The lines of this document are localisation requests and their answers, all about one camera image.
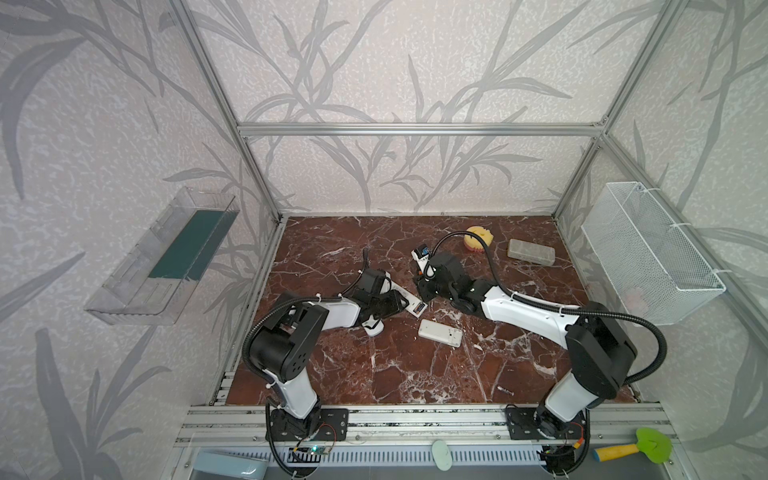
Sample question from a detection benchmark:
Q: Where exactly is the white remote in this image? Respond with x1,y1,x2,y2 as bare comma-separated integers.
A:
392,283,427,318
362,318,384,337
418,319,463,348

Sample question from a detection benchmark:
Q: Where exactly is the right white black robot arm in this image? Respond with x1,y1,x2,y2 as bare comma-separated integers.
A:
412,245,668,437

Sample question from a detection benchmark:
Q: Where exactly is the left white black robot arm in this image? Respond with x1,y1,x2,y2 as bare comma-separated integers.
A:
241,268,414,421

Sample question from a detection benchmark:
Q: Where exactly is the yellow smiley sponge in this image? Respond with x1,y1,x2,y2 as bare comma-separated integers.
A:
463,226,494,253

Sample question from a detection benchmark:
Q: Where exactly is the clear plastic box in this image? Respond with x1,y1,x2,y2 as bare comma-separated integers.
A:
507,239,556,267

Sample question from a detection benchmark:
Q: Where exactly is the small circuit board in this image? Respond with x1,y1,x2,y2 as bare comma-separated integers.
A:
291,443,335,461

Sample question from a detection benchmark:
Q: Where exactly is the pale green oval object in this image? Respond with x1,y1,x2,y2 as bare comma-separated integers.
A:
431,440,453,472

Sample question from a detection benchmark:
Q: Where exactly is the light blue tray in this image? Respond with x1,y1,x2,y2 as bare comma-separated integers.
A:
190,451,269,480

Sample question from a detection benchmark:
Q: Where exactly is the green yellow toy spatula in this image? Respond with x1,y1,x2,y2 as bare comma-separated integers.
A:
594,427,672,464

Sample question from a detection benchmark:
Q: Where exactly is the right black cable conduit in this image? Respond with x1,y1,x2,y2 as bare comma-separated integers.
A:
428,231,668,386

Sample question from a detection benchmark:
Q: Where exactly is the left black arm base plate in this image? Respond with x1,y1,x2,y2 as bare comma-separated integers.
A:
268,407,350,442

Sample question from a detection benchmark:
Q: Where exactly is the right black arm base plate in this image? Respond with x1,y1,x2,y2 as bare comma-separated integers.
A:
504,404,589,442

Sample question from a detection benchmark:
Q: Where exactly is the white wire basket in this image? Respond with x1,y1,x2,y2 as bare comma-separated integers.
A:
582,182,726,326

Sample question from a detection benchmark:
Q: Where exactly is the clear plastic wall shelf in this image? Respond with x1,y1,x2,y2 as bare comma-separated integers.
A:
84,187,240,326

